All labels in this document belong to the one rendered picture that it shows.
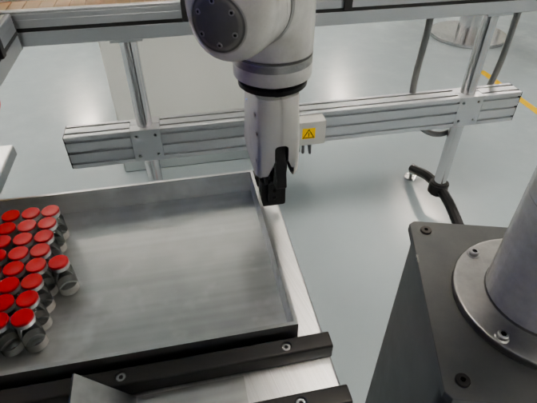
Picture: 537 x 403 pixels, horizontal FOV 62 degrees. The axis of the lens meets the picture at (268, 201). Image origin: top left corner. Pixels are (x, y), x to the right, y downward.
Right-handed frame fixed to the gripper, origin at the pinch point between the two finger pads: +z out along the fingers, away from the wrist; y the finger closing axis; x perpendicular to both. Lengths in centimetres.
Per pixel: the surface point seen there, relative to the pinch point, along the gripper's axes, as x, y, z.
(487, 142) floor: 145, -132, 92
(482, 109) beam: 97, -85, 43
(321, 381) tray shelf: -0.3, 24.3, 4.4
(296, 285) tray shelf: 0.2, 12.6, 4.4
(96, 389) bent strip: -20.0, 23.3, 0.3
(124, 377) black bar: -18.2, 21.2, 2.5
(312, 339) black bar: -0.3, 21.0, 2.3
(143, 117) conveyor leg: -23, -86, 34
